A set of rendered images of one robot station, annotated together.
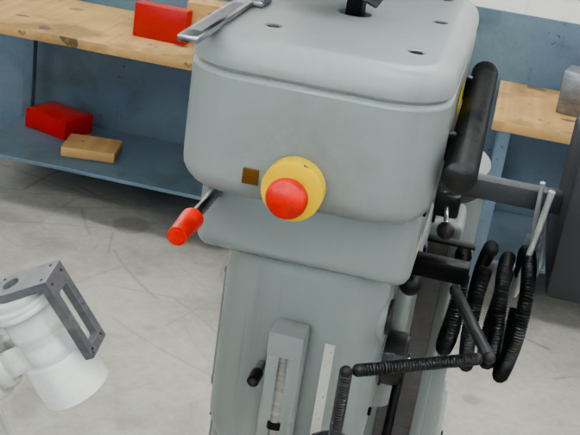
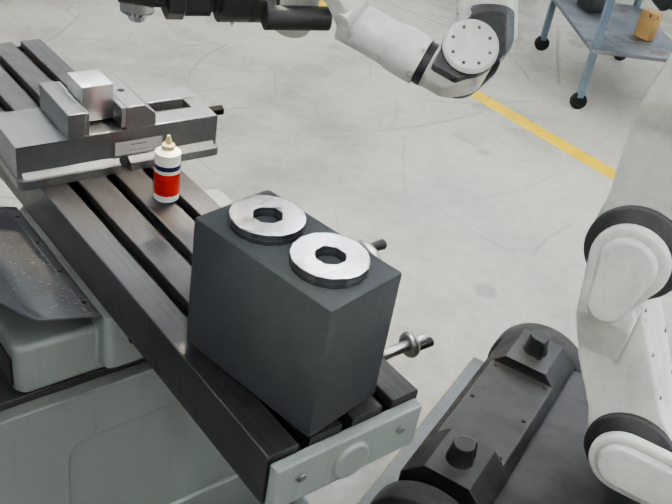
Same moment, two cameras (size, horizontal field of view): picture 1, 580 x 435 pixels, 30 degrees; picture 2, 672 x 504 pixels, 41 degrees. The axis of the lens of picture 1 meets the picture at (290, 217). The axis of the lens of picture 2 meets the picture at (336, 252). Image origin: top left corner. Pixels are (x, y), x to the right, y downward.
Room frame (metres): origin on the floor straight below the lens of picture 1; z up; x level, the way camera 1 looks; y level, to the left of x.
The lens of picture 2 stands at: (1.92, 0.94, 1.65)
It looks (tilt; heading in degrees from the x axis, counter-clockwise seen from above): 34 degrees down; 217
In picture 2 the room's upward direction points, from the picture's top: 10 degrees clockwise
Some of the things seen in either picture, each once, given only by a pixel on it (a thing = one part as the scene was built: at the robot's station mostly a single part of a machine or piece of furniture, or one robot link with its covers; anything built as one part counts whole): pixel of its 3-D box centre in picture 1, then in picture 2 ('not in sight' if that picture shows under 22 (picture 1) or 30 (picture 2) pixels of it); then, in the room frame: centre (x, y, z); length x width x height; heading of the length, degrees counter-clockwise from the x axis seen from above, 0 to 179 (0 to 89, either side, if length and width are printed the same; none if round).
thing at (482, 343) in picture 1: (470, 321); not in sight; (1.10, -0.22, 1.58); 0.17 x 0.01 x 0.01; 8
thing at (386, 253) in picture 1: (333, 178); not in sight; (1.23, -0.05, 1.68); 0.34 x 0.24 x 0.10; 170
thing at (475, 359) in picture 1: (425, 363); not in sight; (0.99, -0.16, 1.58); 0.17 x 0.01 x 0.01; 116
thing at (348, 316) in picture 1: (303, 343); not in sight; (1.19, -0.04, 1.47); 0.21 x 0.19 x 0.32; 80
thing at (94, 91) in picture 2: not in sight; (90, 95); (1.16, -0.19, 1.01); 0.06 x 0.05 x 0.06; 78
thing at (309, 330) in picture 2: not in sight; (288, 304); (1.28, 0.39, 1.00); 0.22 x 0.12 x 0.20; 90
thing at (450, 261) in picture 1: (433, 273); not in sight; (1.19, -0.18, 1.60); 0.08 x 0.02 x 0.04; 80
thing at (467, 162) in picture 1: (470, 116); not in sight; (1.20, -0.19, 1.79); 0.45 x 0.04 x 0.04; 170
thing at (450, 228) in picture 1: (443, 206); not in sight; (1.23, -0.18, 1.66); 0.12 x 0.04 x 0.04; 170
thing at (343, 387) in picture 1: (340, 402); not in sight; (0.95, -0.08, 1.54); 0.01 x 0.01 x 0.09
